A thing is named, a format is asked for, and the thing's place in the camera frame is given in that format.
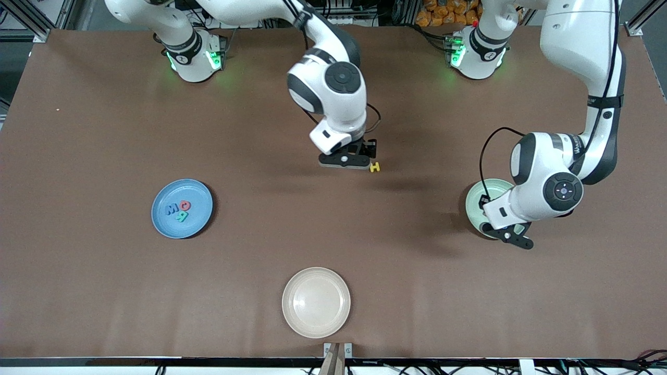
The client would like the metal table edge bracket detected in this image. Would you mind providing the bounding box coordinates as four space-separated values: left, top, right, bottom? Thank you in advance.
323 342 353 359

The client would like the aluminium frame profile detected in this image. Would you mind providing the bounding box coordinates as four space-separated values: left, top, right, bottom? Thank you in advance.
0 0 79 43
625 0 667 37

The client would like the orange bags pile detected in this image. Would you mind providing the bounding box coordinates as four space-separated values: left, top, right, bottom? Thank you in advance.
416 0 481 28

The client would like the beige plate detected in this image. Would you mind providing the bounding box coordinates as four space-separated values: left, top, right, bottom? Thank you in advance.
282 267 351 339

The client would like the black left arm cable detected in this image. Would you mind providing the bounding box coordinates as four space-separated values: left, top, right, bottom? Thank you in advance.
479 0 623 201

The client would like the black electronics rack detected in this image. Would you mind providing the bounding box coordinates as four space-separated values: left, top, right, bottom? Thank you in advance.
301 0 381 27

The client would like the green plate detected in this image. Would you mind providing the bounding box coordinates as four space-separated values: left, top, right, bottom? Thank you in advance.
465 179 527 240

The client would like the blue plate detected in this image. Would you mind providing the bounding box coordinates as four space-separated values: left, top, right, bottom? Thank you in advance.
151 179 214 240

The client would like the black table edge rail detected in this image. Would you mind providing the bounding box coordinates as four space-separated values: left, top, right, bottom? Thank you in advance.
0 357 667 368

